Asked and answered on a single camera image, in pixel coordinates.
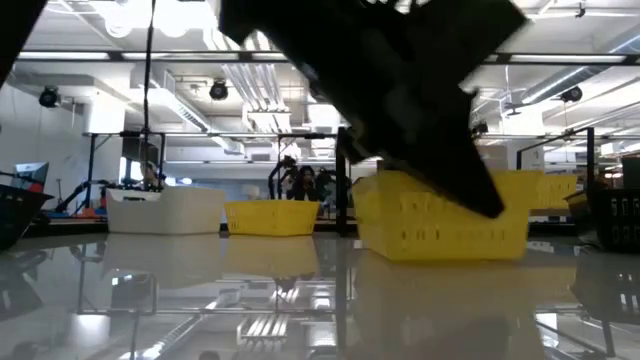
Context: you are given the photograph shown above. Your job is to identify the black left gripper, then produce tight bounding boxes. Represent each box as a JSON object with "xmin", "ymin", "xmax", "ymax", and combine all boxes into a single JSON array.
[{"xmin": 218, "ymin": 0, "xmax": 529, "ymax": 220}]

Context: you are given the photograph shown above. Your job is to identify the yellow slotted plastic basket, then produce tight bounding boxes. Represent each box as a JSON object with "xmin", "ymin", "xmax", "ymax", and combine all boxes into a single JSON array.
[
  {"xmin": 223, "ymin": 199, "xmax": 321, "ymax": 237},
  {"xmin": 351, "ymin": 169, "xmax": 545, "ymax": 263},
  {"xmin": 528, "ymin": 173, "xmax": 580, "ymax": 211}
]

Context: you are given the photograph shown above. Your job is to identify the white plastic basket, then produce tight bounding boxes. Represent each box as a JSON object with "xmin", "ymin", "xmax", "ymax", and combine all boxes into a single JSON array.
[{"xmin": 105, "ymin": 186, "xmax": 227, "ymax": 236}]

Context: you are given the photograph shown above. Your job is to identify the black upright shelf end panel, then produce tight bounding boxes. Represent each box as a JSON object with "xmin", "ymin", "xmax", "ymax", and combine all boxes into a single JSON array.
[{"xmin": 335, "ymin": 126, "xmax": 350, "ymax": 237}]

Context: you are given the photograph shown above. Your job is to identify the black ceiling spotlight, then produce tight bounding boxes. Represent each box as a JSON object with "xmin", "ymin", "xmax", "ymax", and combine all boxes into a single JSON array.
[
  {"xmin": 38, "ymin": 85, "xmax": 61, "ymax": 109},
  {"xmin": 208, "ymin": 79, "xmax": 230, "ymax": 102},
  {"xmin": 559, "ymin": 85, "xmax": 584, "ymax": 104}
]

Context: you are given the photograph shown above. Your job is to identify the person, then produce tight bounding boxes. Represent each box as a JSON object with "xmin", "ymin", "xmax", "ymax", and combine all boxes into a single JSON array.
[{"xmin": 288, "ymin": 164, "xmax": 320, "ymax": 203}]

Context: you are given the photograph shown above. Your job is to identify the black slotted plastic basket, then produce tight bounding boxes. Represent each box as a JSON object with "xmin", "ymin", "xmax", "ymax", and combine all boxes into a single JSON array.
[
  {"xmin": 587, "ymin": 187, "xmax": 640, "ymax": 253},
  {"xmin": 0, "ymin": 183, "xmax": 55, "ymax": 251}
]

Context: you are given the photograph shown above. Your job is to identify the black background box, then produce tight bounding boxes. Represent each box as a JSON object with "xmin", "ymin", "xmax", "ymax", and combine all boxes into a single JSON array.
[{"xmin": 621, "ymin": 156, "xmax": 640, "ymax": 189}]

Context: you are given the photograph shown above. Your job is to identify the background monitor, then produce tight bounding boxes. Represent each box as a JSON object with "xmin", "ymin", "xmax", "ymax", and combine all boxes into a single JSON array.
[{"xmin": 121, "ymin": 137, "xmax": 161, "ymax": 179}]

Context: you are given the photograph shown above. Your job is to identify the blue and orange background robot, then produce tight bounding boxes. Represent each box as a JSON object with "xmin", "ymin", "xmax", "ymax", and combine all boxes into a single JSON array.
[{"xmin": 53, "ymin": 178, "xmax": 109, "ymax": 219}]

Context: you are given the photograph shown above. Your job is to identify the background laptop screen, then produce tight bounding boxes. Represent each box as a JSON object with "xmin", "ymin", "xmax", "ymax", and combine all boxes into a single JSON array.
[{"xmin": 13, "ymin": 161, "xmax": 50, "ymax": 194}]

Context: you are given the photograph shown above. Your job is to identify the black background station frame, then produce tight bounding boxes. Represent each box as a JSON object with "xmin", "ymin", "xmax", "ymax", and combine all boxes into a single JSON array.
[
  {"xmin": 516, "ymin": 126, "xmax": 597, "ymax": 201},
  {"xmin": 82, "ymin": 130, "xmax": 167, "ymax": 202}
]

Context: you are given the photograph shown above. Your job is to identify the black aluminium rig frame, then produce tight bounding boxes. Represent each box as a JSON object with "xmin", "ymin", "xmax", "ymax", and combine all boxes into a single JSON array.
[{"xmin": 14, "ymin": 48, "xmax": 640, "ymax": 65}]

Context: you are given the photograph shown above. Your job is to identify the black hanging cable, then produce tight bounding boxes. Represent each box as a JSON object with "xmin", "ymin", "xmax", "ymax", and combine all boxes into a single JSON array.
[{"xmin": 142, "ymin": 0, "xmax": 158, "ymax": 137}]

